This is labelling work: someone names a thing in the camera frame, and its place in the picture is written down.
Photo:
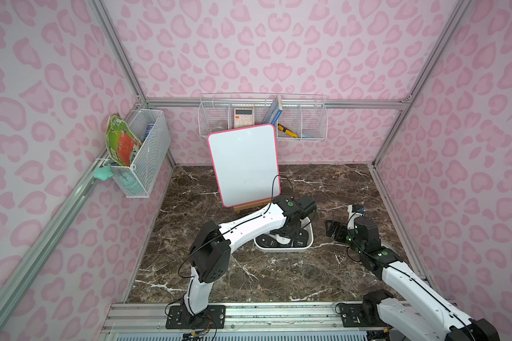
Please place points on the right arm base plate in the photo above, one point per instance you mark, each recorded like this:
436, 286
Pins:
352, 316

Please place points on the teal wall hook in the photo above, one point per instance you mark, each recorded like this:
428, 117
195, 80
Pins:
103, 173

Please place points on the yellow utility knife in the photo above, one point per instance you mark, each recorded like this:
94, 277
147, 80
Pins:
287, 131

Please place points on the wooden easel stand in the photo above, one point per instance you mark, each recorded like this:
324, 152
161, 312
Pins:
247, 206

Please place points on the green red snack bag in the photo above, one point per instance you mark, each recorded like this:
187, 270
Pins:
121, 144

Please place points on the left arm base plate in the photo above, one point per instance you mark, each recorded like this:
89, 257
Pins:
212, 317

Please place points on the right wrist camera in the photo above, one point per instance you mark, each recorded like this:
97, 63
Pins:
355, 210

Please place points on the blue book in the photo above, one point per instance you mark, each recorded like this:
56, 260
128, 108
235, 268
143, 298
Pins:
274, 111

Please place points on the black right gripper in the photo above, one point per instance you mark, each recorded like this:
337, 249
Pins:
336, 229

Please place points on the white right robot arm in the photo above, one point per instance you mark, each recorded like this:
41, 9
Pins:
430, 317

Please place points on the white plastic storage box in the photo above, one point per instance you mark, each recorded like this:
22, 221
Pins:
273, 243

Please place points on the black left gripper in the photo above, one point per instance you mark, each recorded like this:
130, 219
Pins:
292, 234

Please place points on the white mesh side basket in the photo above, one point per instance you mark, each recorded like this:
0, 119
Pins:
138, 180

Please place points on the white wire wall basket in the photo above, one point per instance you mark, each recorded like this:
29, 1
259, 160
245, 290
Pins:
306, 116

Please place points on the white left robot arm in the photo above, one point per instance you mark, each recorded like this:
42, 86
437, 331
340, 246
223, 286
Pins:
282, 223

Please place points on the pink framed whiteboard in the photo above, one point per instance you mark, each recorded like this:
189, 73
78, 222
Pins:
246, 164

